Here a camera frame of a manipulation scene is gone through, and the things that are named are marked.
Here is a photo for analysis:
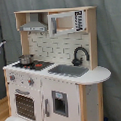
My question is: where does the white oven door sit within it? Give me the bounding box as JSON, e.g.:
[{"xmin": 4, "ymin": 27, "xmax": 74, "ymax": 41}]
[{"xmin": 8, "ymin": 84, "xmax": 42, "ymax": 121}]

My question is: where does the black toy faucet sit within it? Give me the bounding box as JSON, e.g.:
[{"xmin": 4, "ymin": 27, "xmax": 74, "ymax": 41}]
[{"xmin": 72, "ymin": 47, "xmax": 90, "ymax": 66}]

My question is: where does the red stove knob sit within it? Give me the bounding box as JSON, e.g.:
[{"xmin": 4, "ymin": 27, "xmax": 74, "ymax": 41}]
[
  {"xmin": 28, "ymin": 79, "xmax": 34, "ymax": 86},
  {"xmin": 9, "ymin": 74, "xmax": 16, "ymax": 82}
]

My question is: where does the white microwave door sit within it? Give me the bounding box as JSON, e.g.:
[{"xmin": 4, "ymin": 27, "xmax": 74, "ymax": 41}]
[{"xmin": 48, "ymin": 10, "xmax": 86, "ymax": 37}]

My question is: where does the black toy stovetop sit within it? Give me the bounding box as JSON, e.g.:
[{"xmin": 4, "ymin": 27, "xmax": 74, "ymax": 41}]
[{"xmin": 15, "ymin": 60, "xmax": 52, "ymax": 70}]

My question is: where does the silver toy pot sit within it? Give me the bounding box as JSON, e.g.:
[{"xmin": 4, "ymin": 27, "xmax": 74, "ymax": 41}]
[{"xmin": 18, "ymin": 54, "xmax": 34, "ymax": 65}]

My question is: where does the grey range hood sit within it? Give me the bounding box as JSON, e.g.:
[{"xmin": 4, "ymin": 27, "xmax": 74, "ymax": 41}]
[{"xmin": 19, "ymin": 13, "xmax": 47, "ymax": 32}]

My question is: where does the wooden toy kitchen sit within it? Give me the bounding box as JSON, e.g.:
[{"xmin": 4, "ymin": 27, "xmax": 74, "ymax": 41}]
[{"xmin": 4, "ymin": 6, "xmax": 111, "ymax": 121}]

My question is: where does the grey toy sink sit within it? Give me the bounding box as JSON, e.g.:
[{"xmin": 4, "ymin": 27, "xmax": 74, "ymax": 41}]
[{"xmin": 49, "ymin": 64, "xmax": 89, "ymax": 77}]

